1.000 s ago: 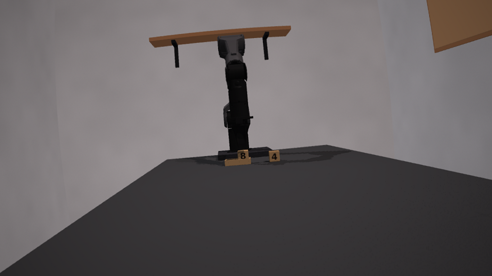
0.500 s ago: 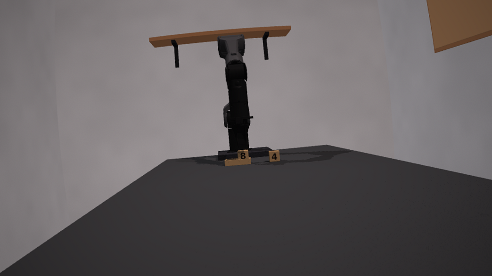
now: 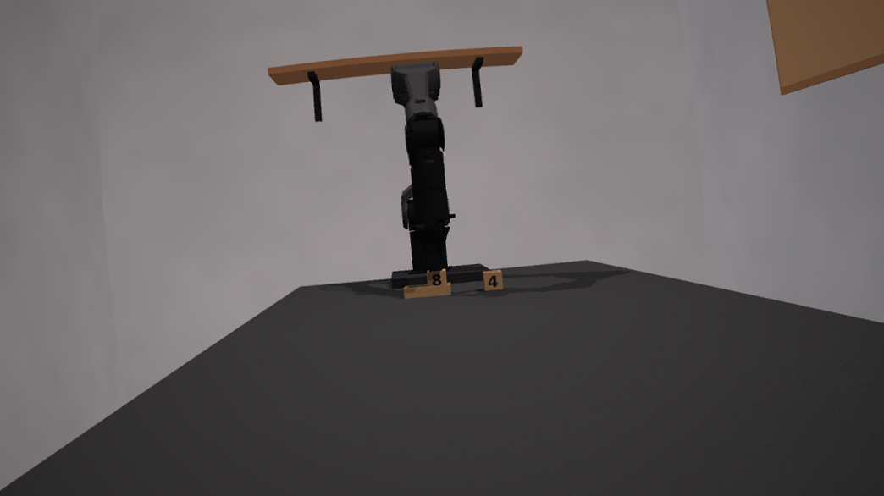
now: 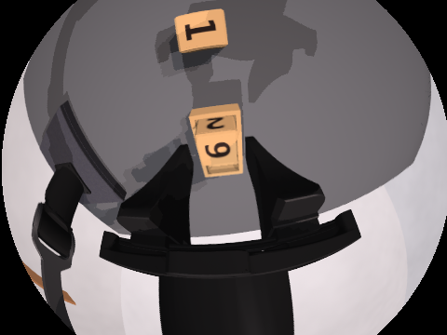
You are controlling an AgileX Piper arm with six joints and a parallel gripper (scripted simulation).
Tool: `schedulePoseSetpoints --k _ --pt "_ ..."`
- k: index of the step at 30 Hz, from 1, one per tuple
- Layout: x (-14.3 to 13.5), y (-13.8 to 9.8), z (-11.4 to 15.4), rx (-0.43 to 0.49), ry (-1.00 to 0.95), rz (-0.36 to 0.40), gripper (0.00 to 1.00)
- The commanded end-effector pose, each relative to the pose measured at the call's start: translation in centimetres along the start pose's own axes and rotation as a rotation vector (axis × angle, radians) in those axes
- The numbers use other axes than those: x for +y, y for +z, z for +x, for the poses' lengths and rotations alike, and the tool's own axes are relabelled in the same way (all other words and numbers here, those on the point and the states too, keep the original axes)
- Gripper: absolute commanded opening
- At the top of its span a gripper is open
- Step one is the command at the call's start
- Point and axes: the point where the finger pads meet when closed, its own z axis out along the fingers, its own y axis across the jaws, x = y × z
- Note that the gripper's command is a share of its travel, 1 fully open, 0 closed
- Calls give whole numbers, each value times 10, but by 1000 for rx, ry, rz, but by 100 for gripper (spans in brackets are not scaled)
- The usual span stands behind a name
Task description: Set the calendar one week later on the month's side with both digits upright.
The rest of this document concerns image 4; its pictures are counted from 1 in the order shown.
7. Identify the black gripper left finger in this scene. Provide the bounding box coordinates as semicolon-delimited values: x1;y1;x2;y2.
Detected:
116;144;194;249

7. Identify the tan rectangular tray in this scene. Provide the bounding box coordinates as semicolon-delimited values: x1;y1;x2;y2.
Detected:
189;103;243;177

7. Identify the tan cube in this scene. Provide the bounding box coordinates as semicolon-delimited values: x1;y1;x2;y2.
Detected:
195;115;238;166
174;9;228;53

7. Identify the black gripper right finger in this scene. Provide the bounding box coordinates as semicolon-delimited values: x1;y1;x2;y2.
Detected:
245;136;325;242

